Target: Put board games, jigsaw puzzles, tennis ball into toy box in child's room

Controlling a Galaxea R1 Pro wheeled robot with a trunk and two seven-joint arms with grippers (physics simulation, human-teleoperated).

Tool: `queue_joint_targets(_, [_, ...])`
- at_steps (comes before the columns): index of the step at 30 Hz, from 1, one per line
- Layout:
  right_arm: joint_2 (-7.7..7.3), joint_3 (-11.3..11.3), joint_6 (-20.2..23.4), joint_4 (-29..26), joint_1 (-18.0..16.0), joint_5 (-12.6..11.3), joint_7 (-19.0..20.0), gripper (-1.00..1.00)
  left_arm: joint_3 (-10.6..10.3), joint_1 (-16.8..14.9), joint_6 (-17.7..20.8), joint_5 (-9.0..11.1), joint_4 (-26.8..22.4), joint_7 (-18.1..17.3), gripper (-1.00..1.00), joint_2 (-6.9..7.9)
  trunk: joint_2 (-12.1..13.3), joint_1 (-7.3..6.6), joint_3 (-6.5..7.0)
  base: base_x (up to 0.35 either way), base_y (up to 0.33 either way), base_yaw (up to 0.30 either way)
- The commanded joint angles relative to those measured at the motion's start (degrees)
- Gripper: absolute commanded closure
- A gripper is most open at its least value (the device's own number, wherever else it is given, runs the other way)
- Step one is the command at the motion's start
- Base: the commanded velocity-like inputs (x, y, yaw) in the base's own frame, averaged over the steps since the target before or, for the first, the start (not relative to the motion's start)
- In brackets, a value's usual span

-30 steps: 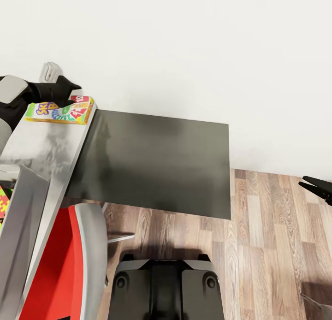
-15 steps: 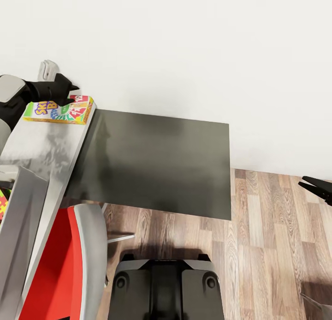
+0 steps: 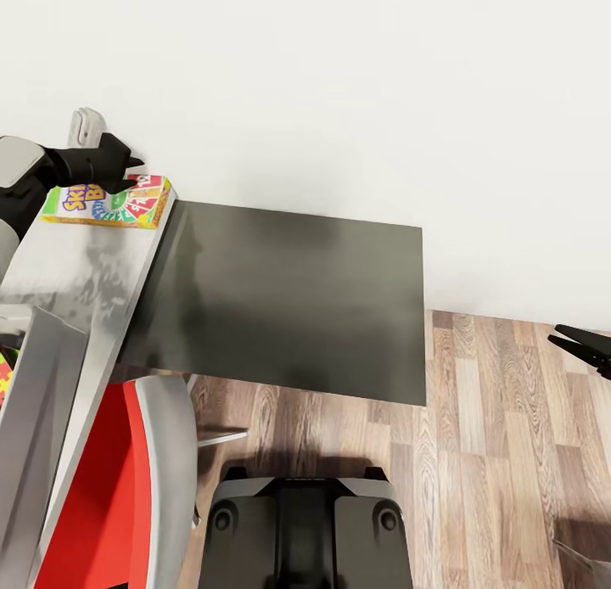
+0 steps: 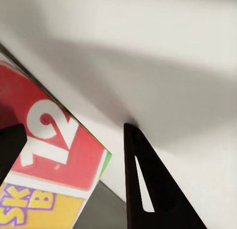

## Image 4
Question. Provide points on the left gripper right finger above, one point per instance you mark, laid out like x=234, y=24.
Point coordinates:
x=172, y=208

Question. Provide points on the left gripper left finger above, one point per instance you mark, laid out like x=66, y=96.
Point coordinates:
x=12, y=142

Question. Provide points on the board game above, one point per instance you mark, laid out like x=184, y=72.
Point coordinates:
x=60, y=165

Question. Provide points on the desk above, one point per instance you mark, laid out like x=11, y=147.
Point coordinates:
x=102, y=211

